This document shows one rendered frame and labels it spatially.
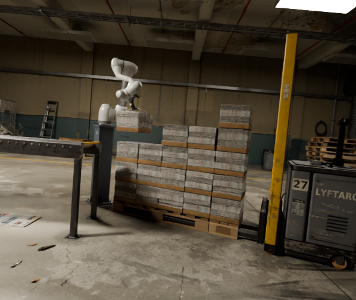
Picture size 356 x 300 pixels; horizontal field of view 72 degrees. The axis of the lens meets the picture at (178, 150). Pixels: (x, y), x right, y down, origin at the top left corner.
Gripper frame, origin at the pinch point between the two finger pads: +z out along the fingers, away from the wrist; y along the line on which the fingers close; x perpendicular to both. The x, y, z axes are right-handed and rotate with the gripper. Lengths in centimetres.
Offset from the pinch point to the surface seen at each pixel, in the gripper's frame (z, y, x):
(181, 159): -16, 60, 70
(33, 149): -106, 66, -31
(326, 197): -34, 74, 201
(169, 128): -18, 29, 53
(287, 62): -45, -31, 160
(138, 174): -14, 83, 21
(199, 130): -19, 28, 86
